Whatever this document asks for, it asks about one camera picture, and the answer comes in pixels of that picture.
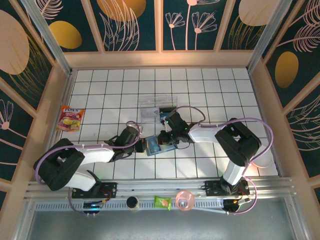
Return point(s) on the Fox's candy bag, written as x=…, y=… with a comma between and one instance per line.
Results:
x=70, y=120

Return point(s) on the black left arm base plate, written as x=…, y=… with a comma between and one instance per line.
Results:
x=110, y=190

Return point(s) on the black round cap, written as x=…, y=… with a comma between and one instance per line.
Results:
x=132, y=202

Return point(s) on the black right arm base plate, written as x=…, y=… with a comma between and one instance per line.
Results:
x=212, y=187

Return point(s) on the black card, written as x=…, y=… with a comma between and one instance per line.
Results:
x=167, y=109

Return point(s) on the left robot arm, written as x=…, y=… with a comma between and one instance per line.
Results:
x=97, y=155

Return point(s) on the blue credit card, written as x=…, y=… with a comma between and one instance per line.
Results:
x=153, y=145

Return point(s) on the pink plastic cup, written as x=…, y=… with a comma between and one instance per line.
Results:
x=185, y=201

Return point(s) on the blue card packet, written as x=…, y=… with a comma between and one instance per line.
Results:
x=163, y=116

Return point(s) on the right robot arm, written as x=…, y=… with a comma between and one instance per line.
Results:
x=205, y=133

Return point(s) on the green snack packet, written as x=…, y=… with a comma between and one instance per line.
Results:
x=162, y=203

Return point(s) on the teal card holder wallet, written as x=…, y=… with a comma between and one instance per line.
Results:
x=165, y=148

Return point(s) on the aluminium frame post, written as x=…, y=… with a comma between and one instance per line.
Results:
x=268, y=37
x=48, y=37

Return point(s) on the clear acrylic card tray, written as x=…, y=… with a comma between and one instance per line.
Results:
x=150, y=101

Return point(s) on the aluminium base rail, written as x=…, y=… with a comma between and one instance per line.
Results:
x=155, y=186

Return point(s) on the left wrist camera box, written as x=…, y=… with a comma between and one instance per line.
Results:
x=141, y=130

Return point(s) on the white bowl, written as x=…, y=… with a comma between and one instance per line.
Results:
x=265, y=161

